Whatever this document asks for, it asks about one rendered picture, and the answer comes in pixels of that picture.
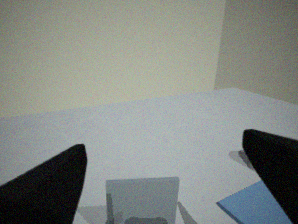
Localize blue flat mat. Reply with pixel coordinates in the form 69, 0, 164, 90
217, 180, 293, 224

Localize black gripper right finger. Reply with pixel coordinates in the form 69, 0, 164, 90
242, 129, 298, 224

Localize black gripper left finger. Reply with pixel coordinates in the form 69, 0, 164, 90
0, 144, 87, 224

